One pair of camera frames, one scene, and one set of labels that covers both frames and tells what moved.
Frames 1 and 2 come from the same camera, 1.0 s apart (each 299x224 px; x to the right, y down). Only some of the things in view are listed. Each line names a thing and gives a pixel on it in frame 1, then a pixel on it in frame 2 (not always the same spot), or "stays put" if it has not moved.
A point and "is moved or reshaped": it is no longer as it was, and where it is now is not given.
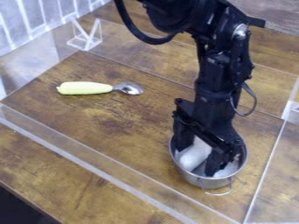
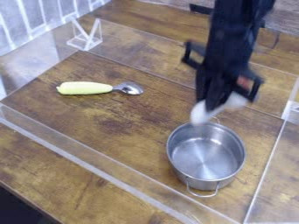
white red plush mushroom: x=194 y=156 is moved or reshaped
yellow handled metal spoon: x=89 y=87 stays put
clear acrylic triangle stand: x=82 y=39 stays put
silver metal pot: x=214 y=185 is moved or reshaped
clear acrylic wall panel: x=276 y=201 stays put
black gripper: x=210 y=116 to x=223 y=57
